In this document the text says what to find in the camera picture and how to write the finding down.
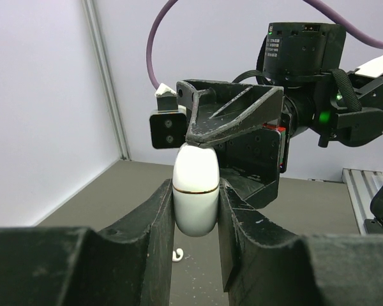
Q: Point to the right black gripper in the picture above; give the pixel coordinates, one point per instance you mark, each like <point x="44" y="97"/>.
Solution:
<point x="242" y="123"/>

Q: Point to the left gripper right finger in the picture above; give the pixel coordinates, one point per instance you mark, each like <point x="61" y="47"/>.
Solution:
<point x="265" y="264"/>

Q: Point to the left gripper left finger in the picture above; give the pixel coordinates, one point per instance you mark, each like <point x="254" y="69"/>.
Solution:
<point x="126" y="263"/>

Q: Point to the white earbud charging case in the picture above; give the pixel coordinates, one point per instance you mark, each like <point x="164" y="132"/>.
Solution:
<point x="195" y="188"/>

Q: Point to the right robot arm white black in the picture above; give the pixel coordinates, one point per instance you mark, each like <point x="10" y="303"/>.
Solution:
<point x="340" y="106"/>

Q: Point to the white earbud near centre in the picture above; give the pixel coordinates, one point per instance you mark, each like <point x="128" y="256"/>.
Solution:
<point x="177" y="255"/>

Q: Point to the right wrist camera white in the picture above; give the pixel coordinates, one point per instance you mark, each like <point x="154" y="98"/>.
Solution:
<point x="169" y="123"/>

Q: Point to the aluminium frame rail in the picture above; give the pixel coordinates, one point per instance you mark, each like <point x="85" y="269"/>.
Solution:
<point x="362" y="186"/>

